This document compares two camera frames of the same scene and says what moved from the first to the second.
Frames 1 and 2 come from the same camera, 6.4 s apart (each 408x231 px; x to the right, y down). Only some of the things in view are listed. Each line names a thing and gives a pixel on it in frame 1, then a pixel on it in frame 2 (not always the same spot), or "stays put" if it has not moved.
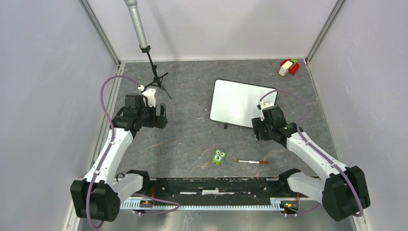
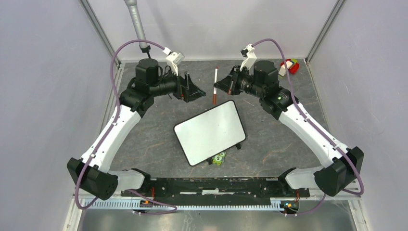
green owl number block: x=218 y=157 stays put
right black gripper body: x=266 y=129 -> x=245 y=83
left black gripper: x=159 y=121 -> x=192 y=92
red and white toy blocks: x=290 y=65 stays put
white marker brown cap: x=260 y=162 -> x=214 y=98
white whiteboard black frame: x=235 y=103 -> x=209 y=133
